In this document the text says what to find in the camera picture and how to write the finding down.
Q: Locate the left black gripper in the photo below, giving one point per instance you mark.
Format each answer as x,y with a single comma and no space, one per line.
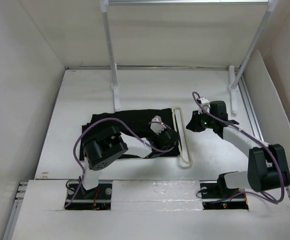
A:
174,143

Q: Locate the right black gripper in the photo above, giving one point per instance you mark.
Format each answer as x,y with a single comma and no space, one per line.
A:
193,124

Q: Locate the cream clothes hanger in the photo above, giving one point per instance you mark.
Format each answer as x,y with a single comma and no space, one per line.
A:
179,126

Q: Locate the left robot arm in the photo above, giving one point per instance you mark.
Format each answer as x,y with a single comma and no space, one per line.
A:
103,148

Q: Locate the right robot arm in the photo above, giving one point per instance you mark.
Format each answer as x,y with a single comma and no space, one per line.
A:
267,172

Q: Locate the metal clothes rack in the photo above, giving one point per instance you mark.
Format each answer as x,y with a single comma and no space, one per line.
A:
233,77

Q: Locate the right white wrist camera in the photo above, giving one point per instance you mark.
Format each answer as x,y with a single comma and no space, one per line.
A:
204,102

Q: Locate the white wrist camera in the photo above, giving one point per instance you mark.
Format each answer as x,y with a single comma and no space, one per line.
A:
204,102
156,125

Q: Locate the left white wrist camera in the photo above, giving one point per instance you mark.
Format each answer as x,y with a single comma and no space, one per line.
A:
156,125

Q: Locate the right aluminium side rail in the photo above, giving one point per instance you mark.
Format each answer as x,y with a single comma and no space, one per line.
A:
253,121

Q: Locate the aluminium side rail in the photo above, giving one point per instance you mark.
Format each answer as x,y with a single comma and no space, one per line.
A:
253,121
15,211

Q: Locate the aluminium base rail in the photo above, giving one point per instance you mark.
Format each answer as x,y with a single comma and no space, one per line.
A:
150,195

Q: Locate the left aluminium side rail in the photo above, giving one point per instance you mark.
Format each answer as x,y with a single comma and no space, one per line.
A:
15,211

